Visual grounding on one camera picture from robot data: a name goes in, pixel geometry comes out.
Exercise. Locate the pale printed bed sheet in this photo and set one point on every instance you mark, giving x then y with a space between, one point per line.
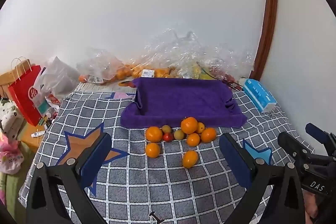
86 87

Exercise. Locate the pink printed bag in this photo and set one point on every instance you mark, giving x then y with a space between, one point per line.
9 153

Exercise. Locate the clear bag of red fruit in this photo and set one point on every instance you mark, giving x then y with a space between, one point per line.
231 64

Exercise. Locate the red tomato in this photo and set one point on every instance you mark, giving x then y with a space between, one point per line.
168 137

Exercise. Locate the large stemmed mandarin orange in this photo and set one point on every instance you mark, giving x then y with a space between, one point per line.
189 125

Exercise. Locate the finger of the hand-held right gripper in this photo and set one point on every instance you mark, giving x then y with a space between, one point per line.
291 145
319 134

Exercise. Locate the grey checkered blanket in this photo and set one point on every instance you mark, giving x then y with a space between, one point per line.
147 187

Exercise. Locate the brown wooden door frame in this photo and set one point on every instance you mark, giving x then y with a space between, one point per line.
270 16

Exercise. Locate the small orange red object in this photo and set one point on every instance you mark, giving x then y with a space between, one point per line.
124 83

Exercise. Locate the oval mandarin orange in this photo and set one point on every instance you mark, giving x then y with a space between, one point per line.
190 159

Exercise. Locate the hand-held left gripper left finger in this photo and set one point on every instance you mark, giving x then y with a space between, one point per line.
95 158

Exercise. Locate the green cloth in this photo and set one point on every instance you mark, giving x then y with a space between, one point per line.
10 192

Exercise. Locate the white floral soft bag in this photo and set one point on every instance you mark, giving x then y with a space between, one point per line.
8 119

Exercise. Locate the red white snack packet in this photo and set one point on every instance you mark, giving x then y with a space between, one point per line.
52 99

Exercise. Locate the white plastic bag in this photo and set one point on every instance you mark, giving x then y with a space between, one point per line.
56 74

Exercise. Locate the purple towel lined tray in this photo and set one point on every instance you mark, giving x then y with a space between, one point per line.
181 100

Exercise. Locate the wooden side table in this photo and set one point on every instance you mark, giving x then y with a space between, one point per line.
29 138

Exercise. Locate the red paper bag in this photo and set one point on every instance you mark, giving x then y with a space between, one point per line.
25 98

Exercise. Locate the person's right hand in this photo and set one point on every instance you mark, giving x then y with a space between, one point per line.
311 204

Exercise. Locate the small yellowish mandarin orange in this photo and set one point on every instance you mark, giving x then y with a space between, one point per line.
200 127

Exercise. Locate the small green round fruit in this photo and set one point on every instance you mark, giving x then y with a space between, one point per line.
179 134
166 128

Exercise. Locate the blue tissue pack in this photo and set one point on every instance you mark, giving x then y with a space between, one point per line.
258 95

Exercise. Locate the small white tube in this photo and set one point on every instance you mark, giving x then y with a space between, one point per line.
36 134

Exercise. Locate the clear bag of yellow fruit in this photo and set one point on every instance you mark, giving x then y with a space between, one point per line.
195 66

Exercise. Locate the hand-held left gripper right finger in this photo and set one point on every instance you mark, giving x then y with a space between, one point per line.
236 158

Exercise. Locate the small clear bag of mandarins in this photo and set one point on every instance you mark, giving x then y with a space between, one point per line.
102 66

